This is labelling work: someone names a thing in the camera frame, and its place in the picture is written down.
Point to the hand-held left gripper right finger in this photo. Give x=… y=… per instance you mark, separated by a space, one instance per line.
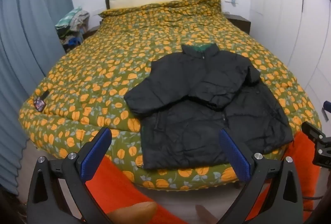
x=235 y=154

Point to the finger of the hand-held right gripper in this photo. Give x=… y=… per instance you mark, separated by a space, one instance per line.
x=311 y=131
x=327 y=107

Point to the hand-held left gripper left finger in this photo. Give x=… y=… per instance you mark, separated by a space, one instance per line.
x=94 y=154

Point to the black puffer jacket green lining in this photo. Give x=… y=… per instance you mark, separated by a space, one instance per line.
x=206 y=79

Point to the pile of clothes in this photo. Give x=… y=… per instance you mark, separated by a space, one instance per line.
x=72 y=20

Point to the person's bare foot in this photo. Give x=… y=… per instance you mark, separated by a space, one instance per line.
x=134 y=209

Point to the dark printed quilt tag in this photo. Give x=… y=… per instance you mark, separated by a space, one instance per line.
x=40 y=104

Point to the green quilt with orange flowers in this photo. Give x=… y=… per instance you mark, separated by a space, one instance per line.
x=103 y=58

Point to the white wardrobe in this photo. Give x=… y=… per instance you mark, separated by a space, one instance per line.
x=284 y=7

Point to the dark wooden nightstand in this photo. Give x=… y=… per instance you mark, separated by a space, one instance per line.
x=239 y=22

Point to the blue curtain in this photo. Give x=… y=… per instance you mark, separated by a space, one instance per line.
x=25 y=32

